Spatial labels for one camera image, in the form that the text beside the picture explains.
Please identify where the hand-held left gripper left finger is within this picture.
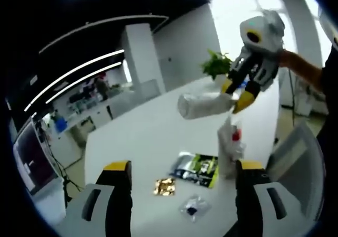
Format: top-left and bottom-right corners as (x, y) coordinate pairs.
(65, 160), (133, 237)

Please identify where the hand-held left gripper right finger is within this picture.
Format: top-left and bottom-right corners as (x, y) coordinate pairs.
(236, 159), (301, 237)

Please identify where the small white skincare bottle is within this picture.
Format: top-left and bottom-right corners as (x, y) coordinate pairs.
(177, 91), (236, 121)
(232, 141), (247, 160)

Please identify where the gold foil skincare sachet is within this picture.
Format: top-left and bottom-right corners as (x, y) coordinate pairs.
(153, 177), (177, 197)

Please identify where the clear plastic bag dark sample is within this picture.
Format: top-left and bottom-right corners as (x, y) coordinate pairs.
(178, 193), (212, 223)

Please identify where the green black skincare sachet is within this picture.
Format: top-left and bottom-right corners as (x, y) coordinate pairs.
(168, 151), (220, 189)

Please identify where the large white skincare tube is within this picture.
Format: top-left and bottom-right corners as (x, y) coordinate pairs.
(217, 115), (240, 180)

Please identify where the blue storage bin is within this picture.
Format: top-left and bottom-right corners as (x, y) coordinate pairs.
(54, 116), (67, 132)

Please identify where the person's right hand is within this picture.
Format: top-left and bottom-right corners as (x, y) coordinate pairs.
(276, 49), (299, 69)

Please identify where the green potted plant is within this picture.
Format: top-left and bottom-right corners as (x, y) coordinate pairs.
(200, 49), (233, 86)

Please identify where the white worn device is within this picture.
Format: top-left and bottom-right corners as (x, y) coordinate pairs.
(319, 7), (338, 49)

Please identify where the grey mesh office chair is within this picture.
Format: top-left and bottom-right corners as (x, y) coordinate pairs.
(266, 123), (327, 222)

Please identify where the white cabinet counter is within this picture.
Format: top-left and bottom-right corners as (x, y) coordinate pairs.
(50, 83), (138, 143)

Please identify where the white ceiling light strip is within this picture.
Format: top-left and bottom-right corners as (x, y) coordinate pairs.
(24, 49), (125, 112)
(45, 61), (123, 105)

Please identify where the dark gripper cable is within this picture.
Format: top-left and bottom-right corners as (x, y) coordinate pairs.
(288, 68), (296, 123)

